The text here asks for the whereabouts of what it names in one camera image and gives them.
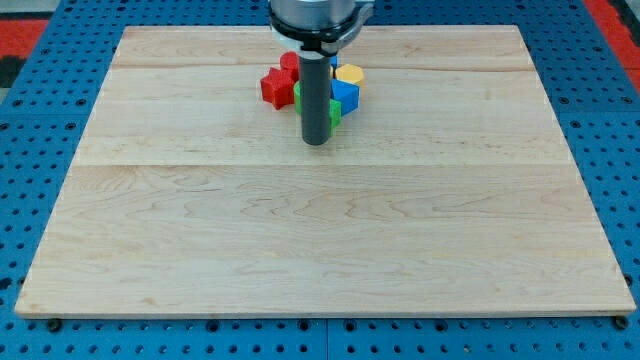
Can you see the red star block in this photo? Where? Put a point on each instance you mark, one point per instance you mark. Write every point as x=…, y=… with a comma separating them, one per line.
x=277, y=87

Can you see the green cube block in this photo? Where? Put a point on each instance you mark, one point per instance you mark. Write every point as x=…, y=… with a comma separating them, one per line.
x=335, y=114

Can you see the green round block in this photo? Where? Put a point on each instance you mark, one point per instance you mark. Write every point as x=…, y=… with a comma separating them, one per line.
x=297, y=97

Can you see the yellow hexagon block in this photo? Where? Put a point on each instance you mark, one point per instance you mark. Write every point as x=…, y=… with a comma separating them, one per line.
x=348, y=77

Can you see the red round block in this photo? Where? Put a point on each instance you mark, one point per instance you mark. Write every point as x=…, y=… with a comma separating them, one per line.
x=289, y=62

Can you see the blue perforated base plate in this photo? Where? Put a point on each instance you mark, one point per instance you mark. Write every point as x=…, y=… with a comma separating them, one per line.
x=44, y=114

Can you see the blue pentagon block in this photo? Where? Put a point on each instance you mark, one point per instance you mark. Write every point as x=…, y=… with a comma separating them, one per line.
x=348, y=94

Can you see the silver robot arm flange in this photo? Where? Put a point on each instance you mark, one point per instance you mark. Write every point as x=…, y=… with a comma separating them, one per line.
x=318, y=28

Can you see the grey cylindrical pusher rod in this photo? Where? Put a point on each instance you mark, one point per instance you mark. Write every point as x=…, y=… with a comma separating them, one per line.
x=315, y=95

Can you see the wooden board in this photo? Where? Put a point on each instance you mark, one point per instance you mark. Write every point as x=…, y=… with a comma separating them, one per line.
x=450, y=192

